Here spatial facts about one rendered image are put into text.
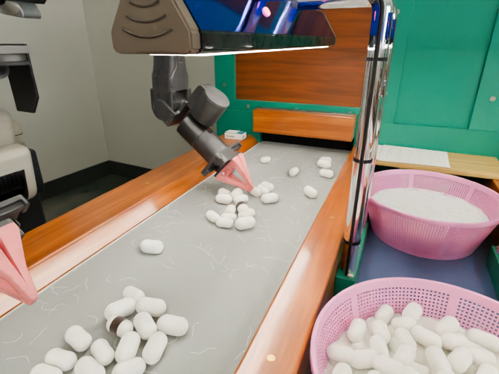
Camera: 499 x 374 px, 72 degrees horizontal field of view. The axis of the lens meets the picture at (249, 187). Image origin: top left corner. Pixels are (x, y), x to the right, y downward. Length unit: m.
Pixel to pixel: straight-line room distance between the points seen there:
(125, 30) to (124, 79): 2.46
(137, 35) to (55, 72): 2.52
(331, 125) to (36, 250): 0.76
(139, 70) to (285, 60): 1.72
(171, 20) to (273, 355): 0.31
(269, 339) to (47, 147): 2.55
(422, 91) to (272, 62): 0.43
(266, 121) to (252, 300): 0.68
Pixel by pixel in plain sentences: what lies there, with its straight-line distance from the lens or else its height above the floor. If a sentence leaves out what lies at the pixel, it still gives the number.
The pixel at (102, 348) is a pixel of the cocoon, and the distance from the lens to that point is 0.42.
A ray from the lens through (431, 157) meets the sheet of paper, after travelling 0.98.
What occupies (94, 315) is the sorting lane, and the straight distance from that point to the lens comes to 0.49.
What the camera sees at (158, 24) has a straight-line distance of 0.30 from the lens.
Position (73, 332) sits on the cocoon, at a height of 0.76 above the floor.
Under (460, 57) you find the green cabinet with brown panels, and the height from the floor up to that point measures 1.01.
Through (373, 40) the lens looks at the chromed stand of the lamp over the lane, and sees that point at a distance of 0.46.
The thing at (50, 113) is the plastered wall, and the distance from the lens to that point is 2.80.
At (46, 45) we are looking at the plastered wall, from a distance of 2.81.
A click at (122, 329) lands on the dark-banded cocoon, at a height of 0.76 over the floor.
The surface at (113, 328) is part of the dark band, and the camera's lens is 0.44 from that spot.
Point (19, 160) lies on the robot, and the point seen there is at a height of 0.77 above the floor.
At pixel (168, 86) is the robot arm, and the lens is 0.74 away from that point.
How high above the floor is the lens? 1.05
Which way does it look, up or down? 23 degrees down
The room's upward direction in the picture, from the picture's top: straight up
